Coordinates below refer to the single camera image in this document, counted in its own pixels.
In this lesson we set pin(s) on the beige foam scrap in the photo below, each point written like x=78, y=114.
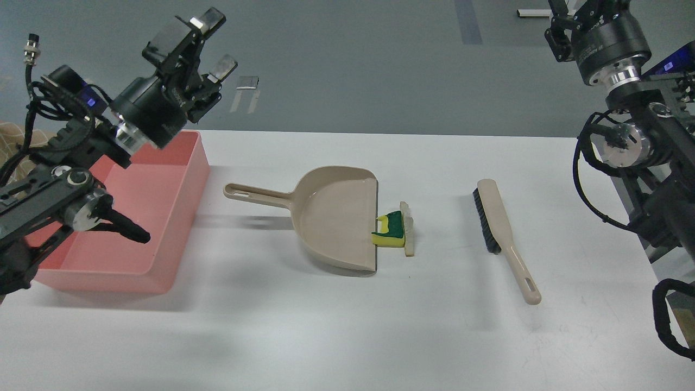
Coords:
x=408, y=229

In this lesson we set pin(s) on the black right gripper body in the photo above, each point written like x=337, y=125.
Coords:
x=603, y=39

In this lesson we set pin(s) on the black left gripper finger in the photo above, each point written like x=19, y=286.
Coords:
x=209, y=22
x=225, y=66

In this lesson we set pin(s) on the white stand base on floor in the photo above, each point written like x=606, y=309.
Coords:
x=533, y=13

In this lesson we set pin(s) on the beige checkered cloth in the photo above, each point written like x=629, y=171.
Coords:
x=12, y=136

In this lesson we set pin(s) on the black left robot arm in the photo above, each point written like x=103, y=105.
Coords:
x=48, y=191

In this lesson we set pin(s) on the beige hand brush black bristles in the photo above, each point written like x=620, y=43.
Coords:
x=499, y=239

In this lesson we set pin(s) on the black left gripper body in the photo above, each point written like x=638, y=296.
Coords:
x=154, y=109

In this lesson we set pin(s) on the beige plastic dustpan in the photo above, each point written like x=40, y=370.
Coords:
x=333, y=211

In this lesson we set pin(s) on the pink plastic bin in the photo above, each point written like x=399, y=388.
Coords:
x=160, y=191

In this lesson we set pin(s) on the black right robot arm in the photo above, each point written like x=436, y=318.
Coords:
x=645, y=136

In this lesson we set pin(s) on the yellow green sponge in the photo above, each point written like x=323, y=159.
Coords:
x=390, y=231

